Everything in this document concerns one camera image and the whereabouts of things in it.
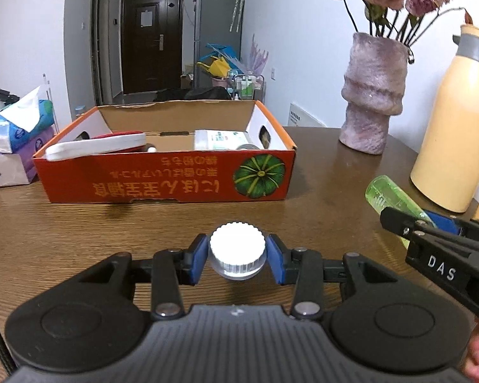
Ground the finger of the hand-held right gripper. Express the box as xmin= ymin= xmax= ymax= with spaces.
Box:
xmin=380 ymin=206 xmax=479 ymax=254
xmin=425 ymin=210 xmax=470 ymax=237

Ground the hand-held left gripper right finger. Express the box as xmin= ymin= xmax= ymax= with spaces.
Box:
xmin=267 ymin=233 xmax=400 ymax=320

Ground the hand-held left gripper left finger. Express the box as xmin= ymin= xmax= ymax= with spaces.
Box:
xmin=78 ymin=233 xmax=209 ymax=320

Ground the green translucent bottle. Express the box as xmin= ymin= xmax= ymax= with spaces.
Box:
xmin=365 ymin=174 xmax=434 ymax=248

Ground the ribbed white cap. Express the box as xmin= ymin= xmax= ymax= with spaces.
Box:
xmin=208 ymin=222 xmax=268 ymax=280

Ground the orange cardboard box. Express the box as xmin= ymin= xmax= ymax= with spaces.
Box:
xmin=32 ymin=99 xmax=298 ymax=204

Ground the translucent cotton swab box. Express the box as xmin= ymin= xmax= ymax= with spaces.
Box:
xmin=193 ymin=128 xmax=260 ymax=151

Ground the red and white lint brush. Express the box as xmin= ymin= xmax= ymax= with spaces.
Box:
xmin=45 ymin=130 xmax=148 ymax=162

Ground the person's right hand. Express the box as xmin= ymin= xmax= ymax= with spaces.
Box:
xmin=462 ymin=318 xmax=479 ymax=382

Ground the yellow thermos jug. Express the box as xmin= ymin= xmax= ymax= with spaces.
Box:
xmin=409 ymin=23 xmax=479 ymax=214

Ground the pink textured vase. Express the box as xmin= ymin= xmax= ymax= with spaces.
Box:
xmin=339 ymin=31 xmax=410 ymax=156

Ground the black bag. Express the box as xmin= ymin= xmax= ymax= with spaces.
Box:
xmin=153 ymin=86 xmax=232 ymax=103

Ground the cart with bottles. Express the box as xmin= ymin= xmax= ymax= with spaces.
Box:
xmin=227 ymin=69 xmax=266 ymax=103

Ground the dark brown door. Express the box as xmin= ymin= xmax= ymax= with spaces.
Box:
xmin=120 ymin=0 xmax=185 ymax=96

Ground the translucent purple wrap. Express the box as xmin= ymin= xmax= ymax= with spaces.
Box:
xmin=249 ymin=34 xmax=270 ymax=77

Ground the blue folding rack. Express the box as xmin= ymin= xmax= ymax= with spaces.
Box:
xmin=205 ymin=41 xmax=242 ymax=65

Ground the purple tissue pack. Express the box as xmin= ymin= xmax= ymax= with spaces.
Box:
xmin=0 ymin=125 xmax=57 ymax=188

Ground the thin white rod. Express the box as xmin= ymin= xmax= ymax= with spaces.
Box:
xmin=42 ymin=73 xmax=60 ymax=133

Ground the grey refrigerator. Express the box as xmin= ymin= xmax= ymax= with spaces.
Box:
xmin=193 ymin=0 xmax=242 ymax=89

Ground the grey side door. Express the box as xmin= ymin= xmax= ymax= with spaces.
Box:
xmin=89 ymin=0 xmax=113 ymax=107

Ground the blue tissue pack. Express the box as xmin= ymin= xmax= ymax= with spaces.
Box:
xmin=0 ymin=86 xmax=55 ymax=154

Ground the hanging clear umbrella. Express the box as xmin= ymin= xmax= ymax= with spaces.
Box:
xmin=228 ymin=0 xmax=247 ymax=34

